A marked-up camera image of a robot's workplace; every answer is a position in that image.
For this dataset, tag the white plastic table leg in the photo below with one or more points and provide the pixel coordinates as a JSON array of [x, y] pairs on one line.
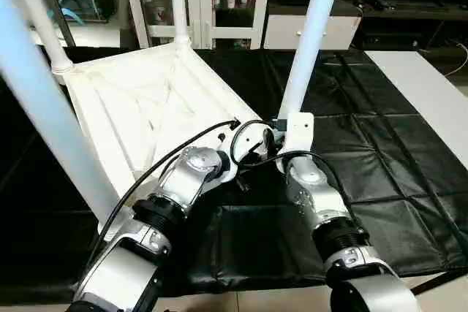
[[40, 12], [51, 107], [311, 42], [178, 1]]

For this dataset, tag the white plastic table top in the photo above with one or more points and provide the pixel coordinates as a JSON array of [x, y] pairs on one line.
[[139, 100]]

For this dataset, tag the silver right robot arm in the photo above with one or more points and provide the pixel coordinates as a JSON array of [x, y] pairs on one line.
[[322, 210]]

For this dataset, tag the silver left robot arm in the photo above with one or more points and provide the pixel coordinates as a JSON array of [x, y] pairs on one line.
[[168, 202]]

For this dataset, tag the black plastic mat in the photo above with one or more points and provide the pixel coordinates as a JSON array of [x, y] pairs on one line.
[[380, 129]]

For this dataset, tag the white drawer unit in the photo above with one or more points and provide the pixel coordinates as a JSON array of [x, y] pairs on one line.
[[311, 31]]

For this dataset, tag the white glass-door cabinet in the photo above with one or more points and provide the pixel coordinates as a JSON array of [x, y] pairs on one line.
[[205, 5]]

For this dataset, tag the black metal table leg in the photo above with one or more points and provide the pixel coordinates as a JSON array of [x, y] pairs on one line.
[[439, 283]]

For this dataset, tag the light blue plastic object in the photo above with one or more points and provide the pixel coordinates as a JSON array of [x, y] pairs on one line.
[[69, 14]]

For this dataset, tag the grey metal pole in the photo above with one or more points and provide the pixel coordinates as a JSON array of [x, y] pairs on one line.
[[57, 1]]

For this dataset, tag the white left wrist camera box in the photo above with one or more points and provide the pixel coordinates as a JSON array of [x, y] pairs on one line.
[[245, 144]]

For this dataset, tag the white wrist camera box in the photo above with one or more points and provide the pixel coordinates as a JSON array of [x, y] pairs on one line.
[[298, 137], [245, 144]]

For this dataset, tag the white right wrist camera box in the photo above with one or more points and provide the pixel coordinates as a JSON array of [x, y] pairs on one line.
[[298, 137]]

